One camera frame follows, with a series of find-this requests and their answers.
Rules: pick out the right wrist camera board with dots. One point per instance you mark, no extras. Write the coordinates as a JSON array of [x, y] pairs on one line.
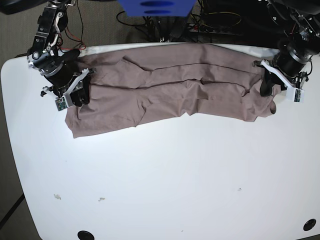
[[63, 102]]

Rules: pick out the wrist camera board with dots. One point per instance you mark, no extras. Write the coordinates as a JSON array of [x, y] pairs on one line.
[[295, 95], [63, 102]]

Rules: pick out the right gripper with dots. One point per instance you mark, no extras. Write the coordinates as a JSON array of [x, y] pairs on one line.
[[61, 79]]

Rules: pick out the black table grommet right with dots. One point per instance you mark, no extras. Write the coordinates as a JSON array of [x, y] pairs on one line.
[[309, 224]]

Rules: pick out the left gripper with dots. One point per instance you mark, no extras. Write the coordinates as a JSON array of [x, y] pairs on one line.
[[290, 64]]

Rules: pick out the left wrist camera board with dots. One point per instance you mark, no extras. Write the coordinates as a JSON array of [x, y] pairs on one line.
[[295, 95]]

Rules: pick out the black table grommet left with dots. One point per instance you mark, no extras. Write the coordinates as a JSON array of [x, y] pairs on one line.
[[85, 235]]

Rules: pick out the mauve T-shirt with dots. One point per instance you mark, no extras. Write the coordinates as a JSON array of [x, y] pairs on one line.
[[136, 86]]

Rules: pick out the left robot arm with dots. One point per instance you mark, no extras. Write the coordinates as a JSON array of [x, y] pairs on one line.
[[300, 20]]

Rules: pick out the black power strip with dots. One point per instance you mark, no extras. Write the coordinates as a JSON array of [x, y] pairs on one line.
[[207, 29]]

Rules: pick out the black table grommet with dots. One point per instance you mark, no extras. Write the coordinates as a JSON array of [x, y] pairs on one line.
[[309, 224], [85, 235]]

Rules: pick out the blue plastic mount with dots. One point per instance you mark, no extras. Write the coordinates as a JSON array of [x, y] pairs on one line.
[[166, 8]]

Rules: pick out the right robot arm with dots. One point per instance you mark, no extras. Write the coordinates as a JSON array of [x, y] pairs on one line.
[[46, 51]]

